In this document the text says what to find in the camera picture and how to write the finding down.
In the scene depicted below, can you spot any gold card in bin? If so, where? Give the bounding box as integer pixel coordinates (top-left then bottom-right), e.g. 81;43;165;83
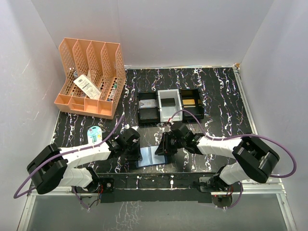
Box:
182;99;196;108

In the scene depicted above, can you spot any blue card holder wallet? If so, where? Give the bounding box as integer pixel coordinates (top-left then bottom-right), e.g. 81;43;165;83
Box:
136;146;167;168

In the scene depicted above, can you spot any black left bin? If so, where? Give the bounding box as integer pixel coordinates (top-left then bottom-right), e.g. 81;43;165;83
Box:
137;91;160;126

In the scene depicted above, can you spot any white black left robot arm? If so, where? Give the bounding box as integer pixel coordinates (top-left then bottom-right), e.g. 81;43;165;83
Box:
26;128;141;194

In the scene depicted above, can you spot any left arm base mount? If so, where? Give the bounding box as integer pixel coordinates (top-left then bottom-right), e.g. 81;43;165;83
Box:
72;176;115;194

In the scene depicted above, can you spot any orange plastic file organizer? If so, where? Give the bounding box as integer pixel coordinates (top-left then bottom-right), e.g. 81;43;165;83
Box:
54;38;126;119

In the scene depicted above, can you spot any black bin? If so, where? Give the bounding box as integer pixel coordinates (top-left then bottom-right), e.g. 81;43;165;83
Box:
180;89;205;120
137;91;160;126

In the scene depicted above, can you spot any round teal tape roll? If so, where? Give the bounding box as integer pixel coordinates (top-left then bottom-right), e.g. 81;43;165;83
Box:
87;126;102;144

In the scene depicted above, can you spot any white labelled paper packet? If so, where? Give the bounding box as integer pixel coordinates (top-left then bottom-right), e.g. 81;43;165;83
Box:
74;75;101;100

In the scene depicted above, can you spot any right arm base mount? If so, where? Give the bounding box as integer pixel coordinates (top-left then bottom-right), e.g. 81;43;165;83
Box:
191;177;240;193

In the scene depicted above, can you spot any white middle bin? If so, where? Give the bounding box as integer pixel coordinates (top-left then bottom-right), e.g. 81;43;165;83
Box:
157;89;183;123

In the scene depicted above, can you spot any silver card in bin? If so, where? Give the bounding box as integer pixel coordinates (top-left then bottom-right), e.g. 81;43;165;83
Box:
139;99;156;109

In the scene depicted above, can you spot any black right bin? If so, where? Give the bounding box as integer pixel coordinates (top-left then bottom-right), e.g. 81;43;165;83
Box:
180;89;205;120

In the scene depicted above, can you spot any black card in bin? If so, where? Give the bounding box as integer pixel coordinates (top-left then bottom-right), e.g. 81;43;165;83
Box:
161;98;176;107

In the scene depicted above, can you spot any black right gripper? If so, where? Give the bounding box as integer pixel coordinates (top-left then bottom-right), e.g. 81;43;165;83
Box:
155;132;186;155

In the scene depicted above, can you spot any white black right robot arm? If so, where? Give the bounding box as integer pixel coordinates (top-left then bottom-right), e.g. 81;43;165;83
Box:
155;121;280;191

